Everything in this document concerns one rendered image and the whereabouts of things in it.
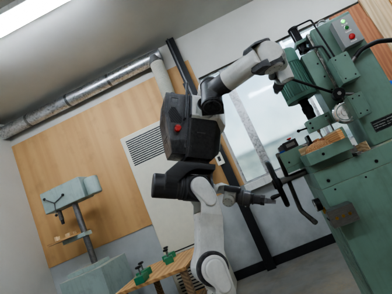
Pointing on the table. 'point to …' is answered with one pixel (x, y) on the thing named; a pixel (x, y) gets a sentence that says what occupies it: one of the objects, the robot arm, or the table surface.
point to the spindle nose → (307, 108)
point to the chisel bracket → (318, 123)
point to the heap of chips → (317, 146)
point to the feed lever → (329, 90)
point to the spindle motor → (293, 88)
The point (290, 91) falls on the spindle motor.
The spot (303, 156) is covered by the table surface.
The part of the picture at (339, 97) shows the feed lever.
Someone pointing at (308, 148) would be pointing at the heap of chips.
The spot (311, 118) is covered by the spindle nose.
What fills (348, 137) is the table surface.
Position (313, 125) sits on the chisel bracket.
